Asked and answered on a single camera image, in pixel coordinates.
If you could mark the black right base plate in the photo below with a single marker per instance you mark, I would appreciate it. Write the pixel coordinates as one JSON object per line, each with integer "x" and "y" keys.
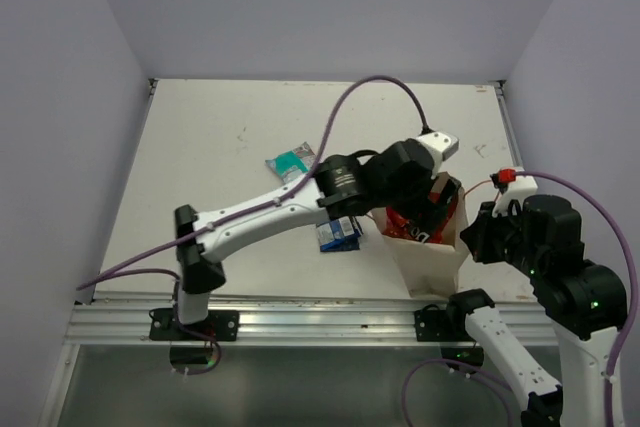
{"x": 434, "y": 323}

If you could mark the beige paper bag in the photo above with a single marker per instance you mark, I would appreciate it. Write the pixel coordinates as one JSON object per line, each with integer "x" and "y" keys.
{"x": 429, "y": 262}

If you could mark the aluminium mounting rail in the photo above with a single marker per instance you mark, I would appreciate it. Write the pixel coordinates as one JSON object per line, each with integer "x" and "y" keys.
{"x": 262, "y": 322}

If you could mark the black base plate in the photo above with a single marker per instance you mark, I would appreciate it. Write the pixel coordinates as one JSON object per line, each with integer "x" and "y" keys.
{"x": 221, "y": 325}
{"x": 434, "y": 323}

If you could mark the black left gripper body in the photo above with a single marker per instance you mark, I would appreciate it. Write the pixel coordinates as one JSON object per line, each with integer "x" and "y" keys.
{"x": 415, "y": 204}

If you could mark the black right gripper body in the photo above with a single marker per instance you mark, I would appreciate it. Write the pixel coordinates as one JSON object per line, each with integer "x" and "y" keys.
{"x": 510, "y": 243}

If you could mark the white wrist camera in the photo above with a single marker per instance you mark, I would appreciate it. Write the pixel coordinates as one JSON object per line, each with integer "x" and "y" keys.
{"x": 441, "y": 146}
{"x": 512, "y": 185}

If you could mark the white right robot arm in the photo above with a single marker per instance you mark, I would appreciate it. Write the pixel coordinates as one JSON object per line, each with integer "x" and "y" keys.
{"x": 586, "y": 302}

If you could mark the teal snack bag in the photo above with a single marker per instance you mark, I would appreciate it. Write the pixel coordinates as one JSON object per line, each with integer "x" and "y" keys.
{"x": 292, "y": 164}

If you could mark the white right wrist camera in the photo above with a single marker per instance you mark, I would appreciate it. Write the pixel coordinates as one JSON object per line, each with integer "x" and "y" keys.
{"x": 512, "y": 185}

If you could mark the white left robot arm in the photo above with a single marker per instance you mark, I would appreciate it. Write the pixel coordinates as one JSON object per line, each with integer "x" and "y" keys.
{"x": 336, "y": 188}

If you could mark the blue snack bag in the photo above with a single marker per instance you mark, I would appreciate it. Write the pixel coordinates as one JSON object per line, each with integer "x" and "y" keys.
{"x": 339, "y": 235}

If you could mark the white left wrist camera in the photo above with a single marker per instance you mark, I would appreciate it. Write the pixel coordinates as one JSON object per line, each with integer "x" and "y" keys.
{"x": 441, "y": 146}

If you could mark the red Doritos bag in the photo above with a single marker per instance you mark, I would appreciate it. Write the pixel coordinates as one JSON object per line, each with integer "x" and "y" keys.
{"x": 424, "y": 217}

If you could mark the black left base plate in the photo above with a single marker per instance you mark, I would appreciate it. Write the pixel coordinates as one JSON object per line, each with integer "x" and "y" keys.
{"x": 221, "y": 325}

